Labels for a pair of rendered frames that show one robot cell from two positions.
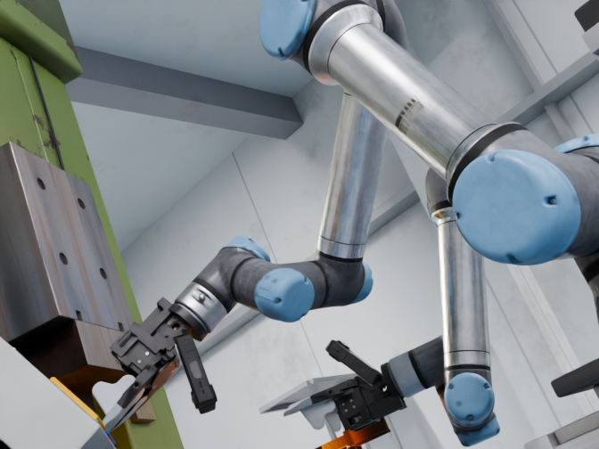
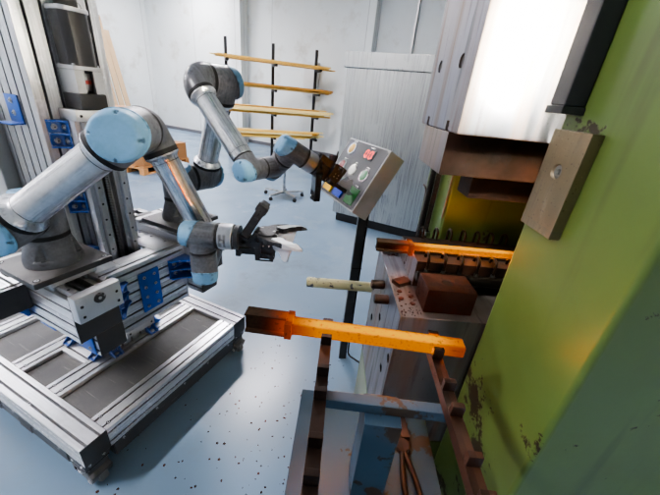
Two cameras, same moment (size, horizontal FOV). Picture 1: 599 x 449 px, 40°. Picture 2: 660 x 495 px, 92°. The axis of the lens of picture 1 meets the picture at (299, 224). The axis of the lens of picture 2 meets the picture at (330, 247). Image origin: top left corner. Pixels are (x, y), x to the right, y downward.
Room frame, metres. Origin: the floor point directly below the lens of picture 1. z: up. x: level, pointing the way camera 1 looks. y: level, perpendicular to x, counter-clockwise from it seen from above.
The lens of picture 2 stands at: (2.38, 0.03, 1.37)
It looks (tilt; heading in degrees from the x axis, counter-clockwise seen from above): 26 degrees down; 167
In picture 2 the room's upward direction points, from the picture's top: 6 degrees clockwise
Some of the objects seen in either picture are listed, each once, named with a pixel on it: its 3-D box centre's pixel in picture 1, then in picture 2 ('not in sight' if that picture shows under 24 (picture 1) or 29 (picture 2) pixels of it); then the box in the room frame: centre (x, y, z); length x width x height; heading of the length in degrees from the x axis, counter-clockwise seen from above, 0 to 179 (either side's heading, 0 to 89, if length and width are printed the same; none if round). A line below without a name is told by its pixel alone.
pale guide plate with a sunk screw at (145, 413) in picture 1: (133, 387); (557, 184); (1.93, 0.52, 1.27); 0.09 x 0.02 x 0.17; 169
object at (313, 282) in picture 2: not in sight; (356, 286); (1.24, 0.43, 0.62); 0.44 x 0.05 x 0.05; 79
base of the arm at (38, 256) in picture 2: not in sight; (50, 245); (1.35, -0.62, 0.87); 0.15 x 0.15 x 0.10
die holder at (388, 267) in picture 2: not in sight; (462, 342); (1.69, 0.66, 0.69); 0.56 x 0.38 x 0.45; 79
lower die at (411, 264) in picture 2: not in sight; (475, 261); (1.64, 0.66, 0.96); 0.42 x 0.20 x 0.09; 79
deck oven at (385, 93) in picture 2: not in sight; (410, 149); (-1.20, 1.69, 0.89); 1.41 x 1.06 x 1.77; 54
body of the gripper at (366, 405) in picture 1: (367, 397); (256, 241); (1.53, 0.01, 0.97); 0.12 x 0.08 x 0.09; 79
